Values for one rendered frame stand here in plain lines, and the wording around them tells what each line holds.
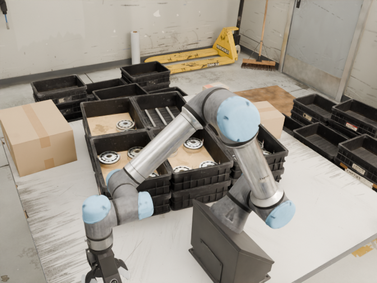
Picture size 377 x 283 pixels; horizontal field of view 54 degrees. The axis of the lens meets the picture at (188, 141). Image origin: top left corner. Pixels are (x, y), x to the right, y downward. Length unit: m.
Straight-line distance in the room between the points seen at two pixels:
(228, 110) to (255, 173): 0.26
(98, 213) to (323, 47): 4.12
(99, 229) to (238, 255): 0.48
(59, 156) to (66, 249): 0.60
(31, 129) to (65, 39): 2.90
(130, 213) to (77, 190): 0.90
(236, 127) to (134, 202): 0.35
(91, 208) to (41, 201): 0.91
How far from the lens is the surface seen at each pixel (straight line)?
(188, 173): 1.63
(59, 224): 1.77
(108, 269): 1.13
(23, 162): 2.04
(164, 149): 1.13
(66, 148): 2.06
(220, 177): 1.74
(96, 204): 1.02
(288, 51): 5.22
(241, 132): 1.03
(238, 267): 1.34
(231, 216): 1.39
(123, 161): 1.85
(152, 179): 1.58
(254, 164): 1.15
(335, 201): 2.00
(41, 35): 4.80
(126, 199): 1.06
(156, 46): 5.37
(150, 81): 3.45
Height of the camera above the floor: 1.92
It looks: 33 degrees down
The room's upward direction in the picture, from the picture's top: 3 degrees clockwise
